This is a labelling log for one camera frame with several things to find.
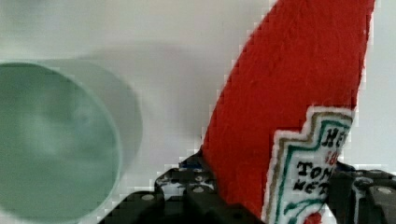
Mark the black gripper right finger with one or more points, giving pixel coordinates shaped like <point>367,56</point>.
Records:
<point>362,196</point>

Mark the red plush ketchup bottle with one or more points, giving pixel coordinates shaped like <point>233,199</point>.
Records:
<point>286,109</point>

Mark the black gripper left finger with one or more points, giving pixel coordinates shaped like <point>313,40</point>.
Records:
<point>191,175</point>

